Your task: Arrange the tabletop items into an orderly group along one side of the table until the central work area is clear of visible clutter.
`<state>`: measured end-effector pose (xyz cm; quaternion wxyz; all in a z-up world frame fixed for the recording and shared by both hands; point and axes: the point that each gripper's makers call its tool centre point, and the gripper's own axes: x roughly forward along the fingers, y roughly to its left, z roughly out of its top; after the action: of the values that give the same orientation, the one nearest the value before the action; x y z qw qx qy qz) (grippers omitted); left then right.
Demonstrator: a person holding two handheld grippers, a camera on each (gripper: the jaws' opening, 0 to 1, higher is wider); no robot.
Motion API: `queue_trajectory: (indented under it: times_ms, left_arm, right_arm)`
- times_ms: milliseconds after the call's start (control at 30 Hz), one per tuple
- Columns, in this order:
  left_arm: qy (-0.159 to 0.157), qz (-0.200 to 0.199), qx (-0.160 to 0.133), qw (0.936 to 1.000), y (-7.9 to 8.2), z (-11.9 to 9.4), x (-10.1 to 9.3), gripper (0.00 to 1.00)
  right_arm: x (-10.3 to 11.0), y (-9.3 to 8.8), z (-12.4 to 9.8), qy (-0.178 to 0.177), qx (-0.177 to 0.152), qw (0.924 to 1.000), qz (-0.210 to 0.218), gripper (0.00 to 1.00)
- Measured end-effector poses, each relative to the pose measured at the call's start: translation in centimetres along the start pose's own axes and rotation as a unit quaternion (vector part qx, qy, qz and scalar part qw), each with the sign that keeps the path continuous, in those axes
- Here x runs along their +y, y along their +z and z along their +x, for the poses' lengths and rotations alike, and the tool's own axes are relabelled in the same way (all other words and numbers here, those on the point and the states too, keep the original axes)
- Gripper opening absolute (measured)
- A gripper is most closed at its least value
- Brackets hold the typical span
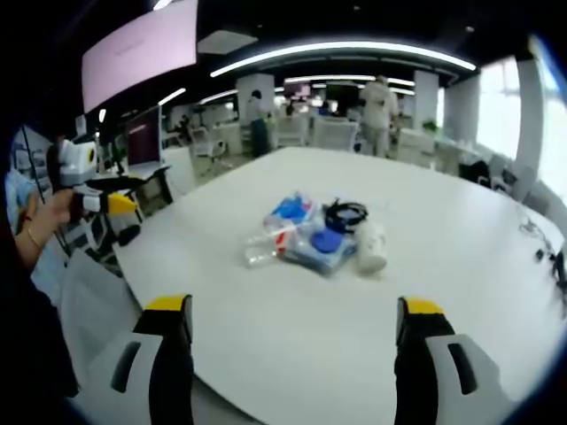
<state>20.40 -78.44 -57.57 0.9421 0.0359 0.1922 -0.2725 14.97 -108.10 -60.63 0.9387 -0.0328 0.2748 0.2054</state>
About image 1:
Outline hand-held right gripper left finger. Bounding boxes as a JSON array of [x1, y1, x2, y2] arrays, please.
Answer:
[[82, 293, 195, 425]]

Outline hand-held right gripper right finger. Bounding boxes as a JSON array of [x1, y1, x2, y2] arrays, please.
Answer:
[[392, 295, 502, 425]]

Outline white paper cup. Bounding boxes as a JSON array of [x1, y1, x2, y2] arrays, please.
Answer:
[[355, 220, 390, 274]]

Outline blue items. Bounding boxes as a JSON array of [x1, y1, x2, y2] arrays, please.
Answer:
[[276, 223, 359, 276]]

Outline clear plastic cup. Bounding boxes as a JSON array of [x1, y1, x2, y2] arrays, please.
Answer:
[[242, 228, 287, 269]]

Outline blue round lid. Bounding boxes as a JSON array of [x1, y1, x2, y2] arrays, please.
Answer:
[[309, 229, 343, 254]]

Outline blue and white packet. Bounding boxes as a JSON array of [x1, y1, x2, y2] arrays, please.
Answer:
[[264, 190, 321, 234]]

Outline black cable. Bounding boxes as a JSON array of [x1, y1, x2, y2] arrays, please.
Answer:
[[322, 197, 369, 235]]

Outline person's left hand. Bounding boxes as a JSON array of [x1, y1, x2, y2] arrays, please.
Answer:
[[31, 188, 75, 238]]

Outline black mesh chair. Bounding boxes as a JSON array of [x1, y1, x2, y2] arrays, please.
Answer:
[[131, 166, 175, 213]]

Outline desktop monitor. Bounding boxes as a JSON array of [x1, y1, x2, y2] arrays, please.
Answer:
[[122, 104, 164, 168]]

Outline white table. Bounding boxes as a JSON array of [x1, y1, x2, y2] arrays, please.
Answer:
[[113, 145, 567, 425]]

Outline white mesh chair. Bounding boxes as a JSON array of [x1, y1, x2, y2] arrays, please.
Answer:
[[311, 117, 360, 153]]

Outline curved ceiling light strip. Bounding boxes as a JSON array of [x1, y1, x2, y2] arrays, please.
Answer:
[[209, 41, 478, 79]]

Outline large wall screen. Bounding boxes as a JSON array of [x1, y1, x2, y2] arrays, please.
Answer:
[[81, 0, 199, 115]]

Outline tangled black cables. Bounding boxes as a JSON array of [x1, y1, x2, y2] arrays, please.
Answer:
[[517, 212, 567, 309]]

